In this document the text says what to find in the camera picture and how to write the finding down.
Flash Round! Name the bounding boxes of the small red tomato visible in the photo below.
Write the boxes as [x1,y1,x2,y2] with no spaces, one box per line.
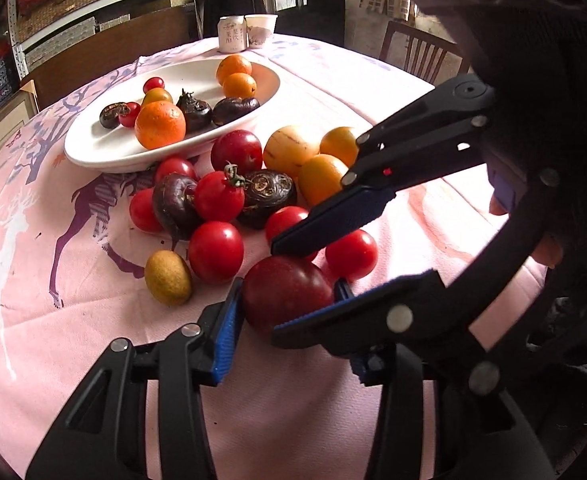
[325,230,378,282]

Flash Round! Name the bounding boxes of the dark red plum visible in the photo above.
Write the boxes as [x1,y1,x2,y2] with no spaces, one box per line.
[242,256,333,338]

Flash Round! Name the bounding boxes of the brown kiwi fruit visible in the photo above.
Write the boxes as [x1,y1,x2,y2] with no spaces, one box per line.
[144,250,193,307]

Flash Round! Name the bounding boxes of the person's right hand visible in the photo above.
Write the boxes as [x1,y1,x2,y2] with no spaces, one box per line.
[487,159,565,268]

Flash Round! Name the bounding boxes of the dark wooden chair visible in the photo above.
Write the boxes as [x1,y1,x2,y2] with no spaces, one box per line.
[378,21,471,84]

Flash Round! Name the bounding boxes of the yellow orange fruit back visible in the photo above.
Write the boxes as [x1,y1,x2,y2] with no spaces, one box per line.
[319,127,359,167]

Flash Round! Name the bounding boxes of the yellow orange fruit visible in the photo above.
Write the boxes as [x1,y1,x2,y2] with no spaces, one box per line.
[319,127,359,167]
[298,154,348,208]

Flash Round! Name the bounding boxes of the yellow orange fruit front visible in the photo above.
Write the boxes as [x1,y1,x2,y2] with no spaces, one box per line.
[298,154,348,208]

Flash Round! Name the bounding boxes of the pink printed tablecloth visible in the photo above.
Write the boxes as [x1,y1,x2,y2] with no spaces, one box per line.
[0,35,546,479]

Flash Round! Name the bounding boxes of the dark chestnut with spiral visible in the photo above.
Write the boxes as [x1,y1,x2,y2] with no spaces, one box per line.
[237,169,298,230]

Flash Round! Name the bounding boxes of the large red tomato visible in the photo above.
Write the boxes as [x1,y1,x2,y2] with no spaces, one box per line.
[210,129,263,176]

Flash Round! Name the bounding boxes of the white paper cup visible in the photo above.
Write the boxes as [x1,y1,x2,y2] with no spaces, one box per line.
[245,14,277,49]

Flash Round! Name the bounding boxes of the small orange on plate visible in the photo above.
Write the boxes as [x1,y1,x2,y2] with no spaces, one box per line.
[222,73,257,99]

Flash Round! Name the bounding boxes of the dark water chestnut right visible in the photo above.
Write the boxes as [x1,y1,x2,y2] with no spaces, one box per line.
[211,98,260,126]

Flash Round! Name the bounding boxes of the dark water chestnut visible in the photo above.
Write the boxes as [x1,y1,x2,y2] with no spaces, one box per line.
[211,98,260,126]
[176,90,212,134]
[100,102,130,130]

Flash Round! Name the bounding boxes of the orange at plate back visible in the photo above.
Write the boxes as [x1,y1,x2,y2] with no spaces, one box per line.
[216,53,252,86]

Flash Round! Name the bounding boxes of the red tomato with stem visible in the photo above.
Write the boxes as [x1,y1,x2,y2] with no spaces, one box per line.
[194,162,246,222]

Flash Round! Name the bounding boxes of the white drink can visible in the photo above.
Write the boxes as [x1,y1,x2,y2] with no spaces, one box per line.
[218,15,247,54]

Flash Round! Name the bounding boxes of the dark purple chestnut on cloth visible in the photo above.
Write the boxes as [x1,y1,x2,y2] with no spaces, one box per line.
[152,174,204,240]

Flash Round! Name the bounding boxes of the dark water chestnut middle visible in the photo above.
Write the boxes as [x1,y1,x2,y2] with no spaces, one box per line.
[176,90,212,134]

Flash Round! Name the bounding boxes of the large orange on plate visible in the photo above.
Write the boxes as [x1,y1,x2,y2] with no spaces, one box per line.
[134,101,186,150]

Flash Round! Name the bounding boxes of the white round plate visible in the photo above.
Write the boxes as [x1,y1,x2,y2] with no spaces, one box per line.
[65,58,282,174]

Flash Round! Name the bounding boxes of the yellow tomato on plate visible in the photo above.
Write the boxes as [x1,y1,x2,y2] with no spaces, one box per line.
[142,87,173,106]

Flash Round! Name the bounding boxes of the red cherry tomato back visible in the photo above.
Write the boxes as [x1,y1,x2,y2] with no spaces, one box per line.
[143,77,164,93]

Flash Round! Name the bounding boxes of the red cherry tomato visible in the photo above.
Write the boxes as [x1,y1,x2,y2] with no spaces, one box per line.
[118,102,141,128]
[143,77,164,93]

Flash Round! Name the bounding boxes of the red cherry tomato front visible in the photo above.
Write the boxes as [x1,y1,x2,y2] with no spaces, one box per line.
[118,102,141,128]

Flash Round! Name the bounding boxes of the dark water chestnut left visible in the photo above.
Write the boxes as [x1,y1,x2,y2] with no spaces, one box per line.
[100,102,130,130]

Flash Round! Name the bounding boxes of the dark wooden cabinet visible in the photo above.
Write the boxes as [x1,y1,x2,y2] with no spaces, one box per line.
[20,4,198,108]

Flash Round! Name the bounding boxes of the framed picture leaning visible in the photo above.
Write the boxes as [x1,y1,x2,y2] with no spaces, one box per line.
[0,79,39,149]

